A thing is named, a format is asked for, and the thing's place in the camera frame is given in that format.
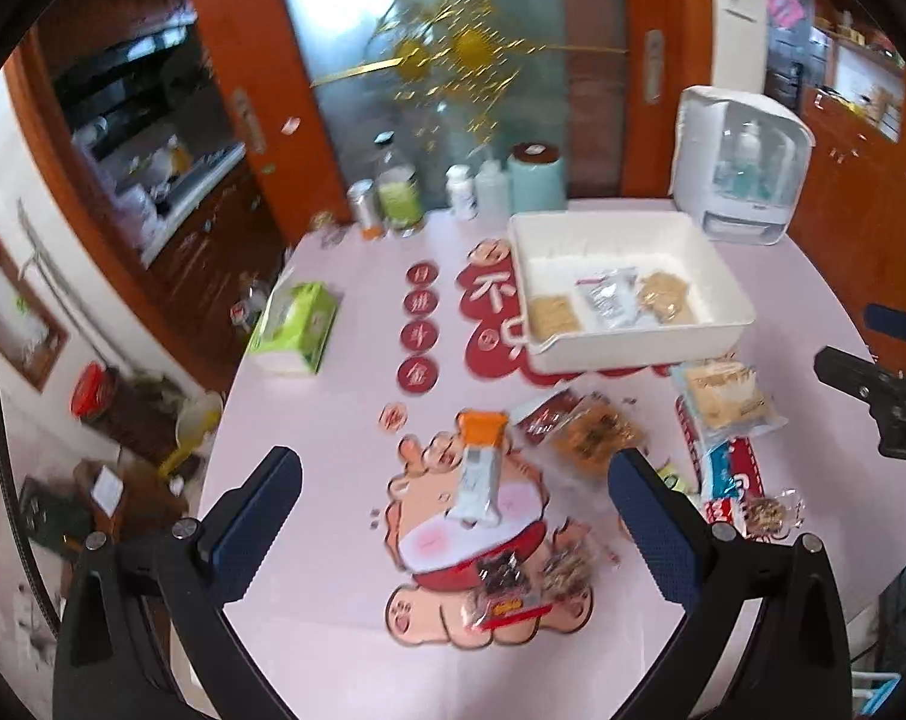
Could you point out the mint green canister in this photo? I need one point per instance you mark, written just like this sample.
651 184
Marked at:
537 178

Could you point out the red bottom dark snack packet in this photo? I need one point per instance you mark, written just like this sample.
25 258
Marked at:
505 595

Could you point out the white desktop cosmetic cabinet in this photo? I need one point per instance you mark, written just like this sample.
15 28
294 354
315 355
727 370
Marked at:
740 162

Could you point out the beige cracker packet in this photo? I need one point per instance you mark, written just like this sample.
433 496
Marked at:
725 401

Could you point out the white plastic storage bin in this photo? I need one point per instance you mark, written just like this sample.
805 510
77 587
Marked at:
701 308

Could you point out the red white blue snack bag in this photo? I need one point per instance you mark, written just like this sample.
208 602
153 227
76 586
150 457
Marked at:
728 474

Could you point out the white pill bottle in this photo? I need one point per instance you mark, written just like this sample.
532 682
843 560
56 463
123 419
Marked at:
459 188

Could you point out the clear bag puffed snack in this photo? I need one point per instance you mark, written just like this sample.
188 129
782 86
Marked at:
551 316

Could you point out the green liquid glass bottle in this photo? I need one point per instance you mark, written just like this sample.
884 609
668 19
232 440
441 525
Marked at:
397 188

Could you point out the clear packet brown cookies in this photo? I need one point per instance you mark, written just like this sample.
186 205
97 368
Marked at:
585 442

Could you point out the orange white snack bar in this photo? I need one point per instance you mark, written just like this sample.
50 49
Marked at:
475 500

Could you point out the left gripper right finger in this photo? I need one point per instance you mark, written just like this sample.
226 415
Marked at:
795 664

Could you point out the small metal can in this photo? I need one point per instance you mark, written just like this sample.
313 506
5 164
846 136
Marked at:
363 203

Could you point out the small nut packet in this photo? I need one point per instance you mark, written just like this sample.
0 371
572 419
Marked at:
774 518

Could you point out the green tissue box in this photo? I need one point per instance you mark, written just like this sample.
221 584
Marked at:
291 335

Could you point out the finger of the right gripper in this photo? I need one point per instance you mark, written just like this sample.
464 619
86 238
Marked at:
857 378
887 321

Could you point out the silver snack packet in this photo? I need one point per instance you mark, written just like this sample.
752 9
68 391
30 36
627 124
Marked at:
613 298

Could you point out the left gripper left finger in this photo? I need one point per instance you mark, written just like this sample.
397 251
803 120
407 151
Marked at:
110 663

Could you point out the translucent plastic bottle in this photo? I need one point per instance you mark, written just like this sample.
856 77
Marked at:
492 190

